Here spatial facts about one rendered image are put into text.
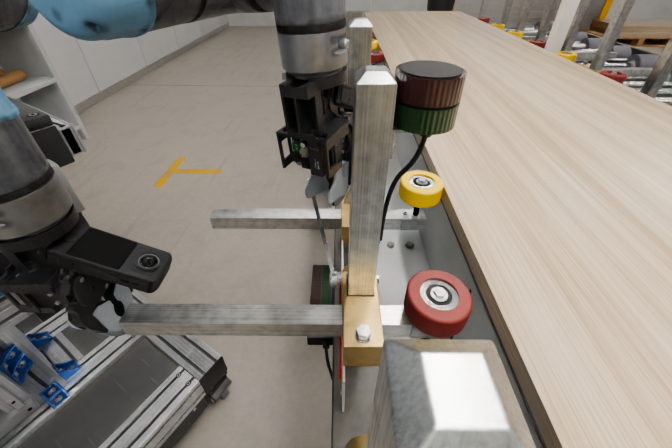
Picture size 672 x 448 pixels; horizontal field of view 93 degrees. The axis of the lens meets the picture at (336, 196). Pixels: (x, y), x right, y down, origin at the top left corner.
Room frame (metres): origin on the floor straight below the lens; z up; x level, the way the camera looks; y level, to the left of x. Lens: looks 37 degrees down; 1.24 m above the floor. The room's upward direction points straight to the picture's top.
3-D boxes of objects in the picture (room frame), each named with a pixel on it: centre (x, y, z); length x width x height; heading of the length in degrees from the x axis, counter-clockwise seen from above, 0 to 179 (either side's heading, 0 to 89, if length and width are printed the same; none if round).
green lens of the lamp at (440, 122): (0.29, -0.08, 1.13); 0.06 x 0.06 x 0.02
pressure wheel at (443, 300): (0.25, -0.13, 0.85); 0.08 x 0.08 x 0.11
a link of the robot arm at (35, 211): (0.25, 0.31, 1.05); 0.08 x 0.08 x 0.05
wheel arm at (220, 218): (0.50, 0.04, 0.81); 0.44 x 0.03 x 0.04; 90
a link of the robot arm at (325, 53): (0.38, 0.02, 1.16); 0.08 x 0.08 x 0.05
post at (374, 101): (0.29, -0.03, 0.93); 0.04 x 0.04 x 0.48; 0
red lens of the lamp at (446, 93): (0.29, -0.08, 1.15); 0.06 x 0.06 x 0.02
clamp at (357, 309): (0.26, -0.04, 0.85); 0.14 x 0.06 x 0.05; 0
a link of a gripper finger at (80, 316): (0.23, 0.30, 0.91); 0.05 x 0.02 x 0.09; 0
